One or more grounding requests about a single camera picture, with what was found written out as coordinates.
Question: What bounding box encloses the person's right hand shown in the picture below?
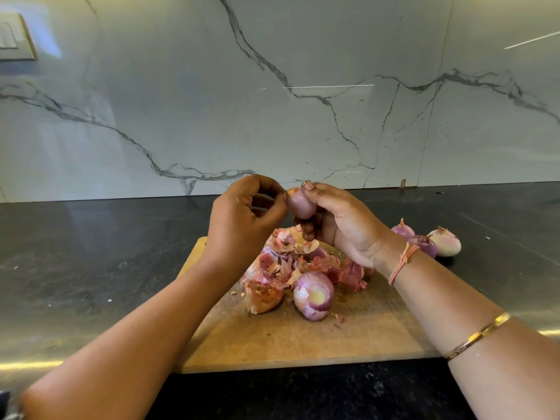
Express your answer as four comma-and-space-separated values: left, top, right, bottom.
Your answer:
296, 181, 409, 275

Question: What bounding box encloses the person's left hand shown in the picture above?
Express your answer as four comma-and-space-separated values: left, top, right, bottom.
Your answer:
201, 174, 291, 277

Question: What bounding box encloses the small red onion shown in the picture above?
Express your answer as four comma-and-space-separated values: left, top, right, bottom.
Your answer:
391, 218, 417, 240

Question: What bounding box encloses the pile of onion peels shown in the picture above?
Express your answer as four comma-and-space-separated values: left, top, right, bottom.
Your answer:
241, 225, 370, 315

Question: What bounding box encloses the red onion with pale patch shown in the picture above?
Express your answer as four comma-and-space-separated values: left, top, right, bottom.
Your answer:
292, 271, 335, 322

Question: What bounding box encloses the brownish red onion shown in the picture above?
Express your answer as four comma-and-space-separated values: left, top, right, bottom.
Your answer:
427, 226, 463, 258

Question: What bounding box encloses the person's right forearm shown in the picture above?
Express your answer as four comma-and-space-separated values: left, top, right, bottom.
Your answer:
387, 251, 560, 420

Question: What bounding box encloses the person's left forearm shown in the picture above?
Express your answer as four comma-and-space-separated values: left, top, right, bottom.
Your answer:
19, 261, 230, 420

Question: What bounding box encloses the wooden cutting board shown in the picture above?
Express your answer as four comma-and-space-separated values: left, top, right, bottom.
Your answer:
175, 230, 440, 375

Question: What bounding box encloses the gold bangle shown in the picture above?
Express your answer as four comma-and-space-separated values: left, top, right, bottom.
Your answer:
443, 312, 513, 361

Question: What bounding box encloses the orange thread bracelet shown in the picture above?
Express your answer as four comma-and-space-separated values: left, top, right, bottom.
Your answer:
387, 241, 422, 288

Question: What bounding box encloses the white wall switch plate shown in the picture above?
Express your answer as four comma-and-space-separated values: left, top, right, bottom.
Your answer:
0, 13, 38, 62

